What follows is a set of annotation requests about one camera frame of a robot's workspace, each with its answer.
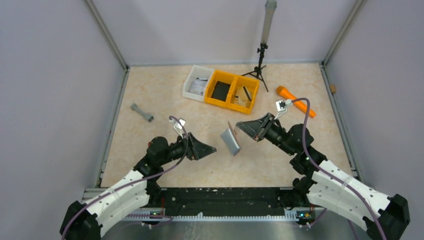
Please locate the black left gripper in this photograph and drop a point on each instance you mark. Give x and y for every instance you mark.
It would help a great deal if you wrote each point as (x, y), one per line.
(192, 146)

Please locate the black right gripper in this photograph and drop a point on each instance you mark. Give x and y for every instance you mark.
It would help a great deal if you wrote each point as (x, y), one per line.
(265, 127)

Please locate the brown leather card holder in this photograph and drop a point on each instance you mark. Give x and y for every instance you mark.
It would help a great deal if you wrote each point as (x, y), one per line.
(230, 139)

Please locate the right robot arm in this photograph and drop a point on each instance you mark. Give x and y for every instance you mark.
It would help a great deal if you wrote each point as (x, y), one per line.
(324, 184)

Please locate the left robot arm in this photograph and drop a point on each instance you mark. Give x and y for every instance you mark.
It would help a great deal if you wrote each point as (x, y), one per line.
(93, 218)

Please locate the black card in bin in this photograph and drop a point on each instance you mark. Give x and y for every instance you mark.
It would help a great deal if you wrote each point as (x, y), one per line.
(221, 91)

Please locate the yellow double plastic bin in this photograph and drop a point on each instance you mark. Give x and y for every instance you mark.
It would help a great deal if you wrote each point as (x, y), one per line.
(235, 81)

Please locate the white plastic bin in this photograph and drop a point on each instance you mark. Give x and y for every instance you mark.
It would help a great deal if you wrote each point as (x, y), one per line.
(196, 71)

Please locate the papers in white bin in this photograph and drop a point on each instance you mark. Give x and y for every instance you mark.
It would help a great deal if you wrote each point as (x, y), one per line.
(198, 86)

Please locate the grey dumbbell-shaped part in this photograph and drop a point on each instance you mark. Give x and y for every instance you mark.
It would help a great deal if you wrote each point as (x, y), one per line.
(147, 116)

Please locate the black tripod with grey pole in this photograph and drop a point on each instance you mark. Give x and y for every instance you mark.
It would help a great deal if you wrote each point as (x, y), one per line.
(270, 7)

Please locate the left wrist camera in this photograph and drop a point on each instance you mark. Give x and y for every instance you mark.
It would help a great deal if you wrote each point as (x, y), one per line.
(178, 125)

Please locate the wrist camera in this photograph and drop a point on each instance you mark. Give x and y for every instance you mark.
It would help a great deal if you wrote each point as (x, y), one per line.
(178, 125)
(282, 107)

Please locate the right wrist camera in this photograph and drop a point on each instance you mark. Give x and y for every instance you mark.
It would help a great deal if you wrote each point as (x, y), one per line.
(282, 107)

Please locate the orange plastic cone handle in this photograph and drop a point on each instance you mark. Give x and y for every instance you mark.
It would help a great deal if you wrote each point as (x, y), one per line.
(287, 95)

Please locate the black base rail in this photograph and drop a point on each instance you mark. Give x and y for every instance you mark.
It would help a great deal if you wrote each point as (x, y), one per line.
(227, 201)

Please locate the small tan wall block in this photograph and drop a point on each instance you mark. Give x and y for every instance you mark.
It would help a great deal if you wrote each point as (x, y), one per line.
(332, 88)

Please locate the white cable duct strip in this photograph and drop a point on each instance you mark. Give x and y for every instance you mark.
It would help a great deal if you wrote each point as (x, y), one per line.
(152, 216)

